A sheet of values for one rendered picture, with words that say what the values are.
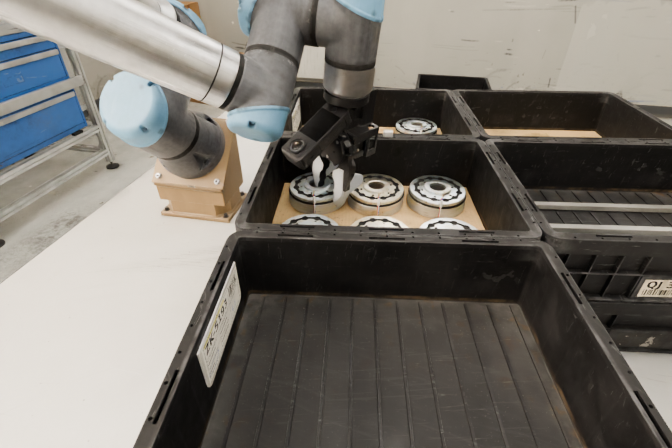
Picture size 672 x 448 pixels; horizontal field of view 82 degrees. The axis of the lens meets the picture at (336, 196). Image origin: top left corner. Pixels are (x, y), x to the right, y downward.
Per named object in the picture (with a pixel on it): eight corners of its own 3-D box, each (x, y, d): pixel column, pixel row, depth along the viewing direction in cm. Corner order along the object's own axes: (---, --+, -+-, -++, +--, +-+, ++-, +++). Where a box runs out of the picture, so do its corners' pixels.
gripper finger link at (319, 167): (340, 186, 75) (351, 150, 69) (316, 197, 72) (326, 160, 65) (330, 176, 76) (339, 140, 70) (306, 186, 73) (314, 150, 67)
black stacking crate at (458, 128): (279, 186, 81) (275, 136, 75) (298, 129, 106) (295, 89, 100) (469, 190, 80) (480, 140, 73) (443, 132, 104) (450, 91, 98)
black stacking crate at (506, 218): (244, 293, 56) (233, 231, 50) (279, 186, 81) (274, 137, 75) (520, 303, 54) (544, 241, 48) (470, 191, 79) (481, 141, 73)
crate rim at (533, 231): (233, 243, 51) (230, 228, 49) (274, 145, 76) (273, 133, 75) (542, 253, 49) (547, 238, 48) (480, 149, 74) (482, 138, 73)
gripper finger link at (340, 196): (367, 203, 71) (368, 158, 66) (344, 216, 67) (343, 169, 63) (355, 197, 73) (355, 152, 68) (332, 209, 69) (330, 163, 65)
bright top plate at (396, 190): (349, 204, 67) (349, 202, 67) (348, 176, 76) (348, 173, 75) (407, 205, 67) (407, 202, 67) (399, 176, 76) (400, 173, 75)
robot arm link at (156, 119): (133, 154, 77) (81, 129, 64) (152, 92, 79) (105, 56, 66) (188, 163, 75) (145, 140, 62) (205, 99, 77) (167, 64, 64)
